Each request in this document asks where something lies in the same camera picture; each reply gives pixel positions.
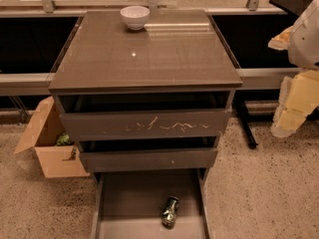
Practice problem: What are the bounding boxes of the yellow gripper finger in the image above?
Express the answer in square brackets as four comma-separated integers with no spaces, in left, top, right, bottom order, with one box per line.
[268,26,292,51]
[270,107,306,138]

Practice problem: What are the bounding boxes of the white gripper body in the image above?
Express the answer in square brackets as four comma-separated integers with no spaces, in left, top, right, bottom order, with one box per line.
[279,70,319,115]

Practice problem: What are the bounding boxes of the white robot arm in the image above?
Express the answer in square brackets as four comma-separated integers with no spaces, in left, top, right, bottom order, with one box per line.
[268,0,319,137]

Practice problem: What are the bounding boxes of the grey top drawer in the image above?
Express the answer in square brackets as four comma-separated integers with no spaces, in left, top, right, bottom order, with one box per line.
[57,92,231,141]

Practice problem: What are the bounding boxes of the grey drawer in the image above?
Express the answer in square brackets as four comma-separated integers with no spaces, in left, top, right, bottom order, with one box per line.
[90,169,213,239]
[80,136,217,172]
[57,92,231,141]

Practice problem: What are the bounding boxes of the grey middle drawer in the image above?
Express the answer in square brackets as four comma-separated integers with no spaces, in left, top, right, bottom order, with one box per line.
[80,136,217,172]

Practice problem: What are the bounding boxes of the grey drawer cabinet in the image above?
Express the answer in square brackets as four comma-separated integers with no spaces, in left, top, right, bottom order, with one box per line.
[48,9,243,239]

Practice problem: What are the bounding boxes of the grey bottom drawer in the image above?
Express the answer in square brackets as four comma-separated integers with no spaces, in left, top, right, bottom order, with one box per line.
[90,169,213,239]

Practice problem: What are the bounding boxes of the black side table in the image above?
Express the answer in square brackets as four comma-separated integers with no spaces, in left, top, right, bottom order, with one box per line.
[232,0,319,149]

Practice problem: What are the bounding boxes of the white ceramic bowl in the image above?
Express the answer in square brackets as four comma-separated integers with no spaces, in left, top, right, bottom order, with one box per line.
[120,6,151,30]

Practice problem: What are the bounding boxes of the green item in box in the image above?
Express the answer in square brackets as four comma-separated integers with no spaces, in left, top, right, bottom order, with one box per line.
[56,132,72,146]

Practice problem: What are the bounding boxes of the open cardboard box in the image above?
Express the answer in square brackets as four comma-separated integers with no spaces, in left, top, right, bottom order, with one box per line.
[15,97,90,178]

